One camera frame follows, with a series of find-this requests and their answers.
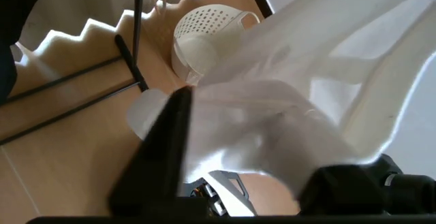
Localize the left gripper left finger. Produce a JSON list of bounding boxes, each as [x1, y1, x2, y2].
[[108, 86, 207, 217]]

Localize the white laundry basket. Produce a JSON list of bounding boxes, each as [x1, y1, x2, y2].
[[171, 4, 261, 86]]

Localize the white garment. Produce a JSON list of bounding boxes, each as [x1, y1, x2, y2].
[[127, 0, 436, 197]]

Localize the black shorts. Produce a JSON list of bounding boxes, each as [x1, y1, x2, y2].
[[0, 0, 52, 104]]

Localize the black clothes rack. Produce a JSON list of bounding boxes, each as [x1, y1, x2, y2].
[[0, 0, 150, 146]]

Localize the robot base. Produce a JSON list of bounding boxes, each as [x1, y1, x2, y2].
[[178, 170, 258, 217]]

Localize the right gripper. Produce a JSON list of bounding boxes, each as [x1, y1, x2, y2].
[[374, 154, 436, 214]]

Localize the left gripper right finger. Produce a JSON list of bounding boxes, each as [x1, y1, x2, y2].
[[299, 164, 386, 215]]

